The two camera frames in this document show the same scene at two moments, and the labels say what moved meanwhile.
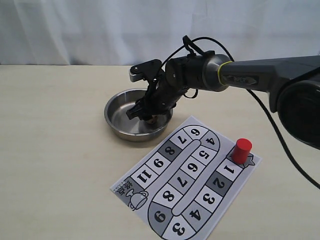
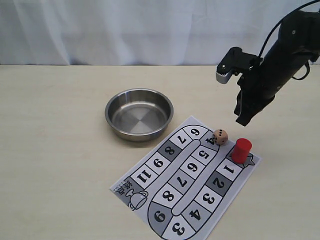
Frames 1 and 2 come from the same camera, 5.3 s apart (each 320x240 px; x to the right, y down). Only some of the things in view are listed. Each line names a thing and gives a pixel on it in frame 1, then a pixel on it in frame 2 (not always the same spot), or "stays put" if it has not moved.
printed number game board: (182, 189) stays put
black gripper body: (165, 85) to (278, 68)
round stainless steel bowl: (137, 129) stays put
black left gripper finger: (146, 116) to (246, 110)
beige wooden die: (153, 120) to (220, 137)
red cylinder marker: (241, 152) stays put
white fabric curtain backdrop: (120, 33) stays put
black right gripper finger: (135, 111) to (240, 102)
